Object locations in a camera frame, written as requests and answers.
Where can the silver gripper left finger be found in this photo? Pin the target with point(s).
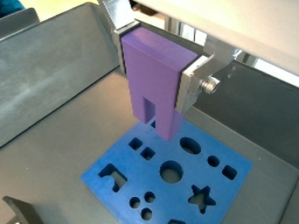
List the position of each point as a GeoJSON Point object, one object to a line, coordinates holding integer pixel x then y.
{"type": "Point", "coordinates": [120, 23]}

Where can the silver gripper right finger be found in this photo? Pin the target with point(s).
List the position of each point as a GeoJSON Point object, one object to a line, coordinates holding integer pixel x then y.
{"type": "Point", "coordinates": [196, 76]}

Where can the purple double-square peg block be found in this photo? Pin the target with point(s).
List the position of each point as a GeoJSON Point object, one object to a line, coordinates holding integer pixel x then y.
{"type": "Point", "coordinates": [155, 61]}

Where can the white overhead housing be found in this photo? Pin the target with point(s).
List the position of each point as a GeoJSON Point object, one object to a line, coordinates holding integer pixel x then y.
{"type": "Point", "coordinates": [259, 26]}

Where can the grey tray bin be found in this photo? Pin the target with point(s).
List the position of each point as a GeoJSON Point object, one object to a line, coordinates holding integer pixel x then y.
{"type": "Point", "coordinates": [65, 109]}

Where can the blue shape-sorting board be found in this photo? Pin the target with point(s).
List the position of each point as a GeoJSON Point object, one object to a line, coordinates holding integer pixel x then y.
{"type": "Point", "coordinates": [167, 182]}

